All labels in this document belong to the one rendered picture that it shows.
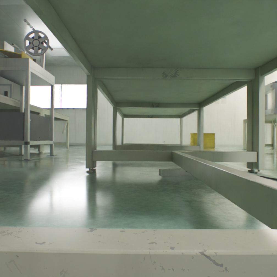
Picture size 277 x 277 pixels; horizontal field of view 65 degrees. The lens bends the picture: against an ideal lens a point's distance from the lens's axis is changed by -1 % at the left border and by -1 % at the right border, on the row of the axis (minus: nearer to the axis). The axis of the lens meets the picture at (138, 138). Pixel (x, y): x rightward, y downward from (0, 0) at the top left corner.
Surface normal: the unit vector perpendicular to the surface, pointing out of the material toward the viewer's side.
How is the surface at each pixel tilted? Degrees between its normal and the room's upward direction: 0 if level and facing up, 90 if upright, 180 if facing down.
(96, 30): 180
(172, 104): 90
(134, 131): 90
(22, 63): 90
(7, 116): 90
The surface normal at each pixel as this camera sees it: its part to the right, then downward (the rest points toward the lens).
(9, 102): 1.00, 0.01
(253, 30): -0.01, 1.00
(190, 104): 0.00, 0.00
